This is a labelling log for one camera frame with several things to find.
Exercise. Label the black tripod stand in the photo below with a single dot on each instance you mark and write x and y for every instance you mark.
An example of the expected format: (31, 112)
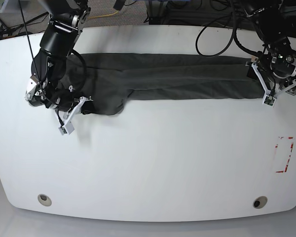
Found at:
(13, 31)

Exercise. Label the dark grey T-shirt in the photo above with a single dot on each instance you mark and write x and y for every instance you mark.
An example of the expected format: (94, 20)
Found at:
(115, 78)

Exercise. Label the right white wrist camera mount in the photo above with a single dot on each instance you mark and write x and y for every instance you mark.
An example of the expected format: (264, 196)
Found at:
(65, 124)

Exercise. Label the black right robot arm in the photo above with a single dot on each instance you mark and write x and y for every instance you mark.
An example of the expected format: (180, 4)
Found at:
(67, 18)

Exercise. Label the right table cable grommet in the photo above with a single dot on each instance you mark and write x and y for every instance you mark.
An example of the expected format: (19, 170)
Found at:
(260, 202)

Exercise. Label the red tape rectangle marking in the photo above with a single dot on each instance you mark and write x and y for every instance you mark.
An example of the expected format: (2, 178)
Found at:
(282, 154)

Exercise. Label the table cable grommet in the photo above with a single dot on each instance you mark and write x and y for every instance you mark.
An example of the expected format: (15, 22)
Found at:
(260, 202)
(44, 200)

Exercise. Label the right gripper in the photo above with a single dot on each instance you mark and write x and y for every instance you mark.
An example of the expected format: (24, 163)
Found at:
(66, 105)

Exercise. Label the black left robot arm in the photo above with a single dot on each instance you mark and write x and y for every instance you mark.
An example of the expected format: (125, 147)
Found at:
(271, 27)

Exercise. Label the left table cable grommet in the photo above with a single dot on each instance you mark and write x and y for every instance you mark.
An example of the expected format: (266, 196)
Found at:
(44, 200)

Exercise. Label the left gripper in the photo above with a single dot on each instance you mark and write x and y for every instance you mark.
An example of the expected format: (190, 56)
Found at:
(269, 76)

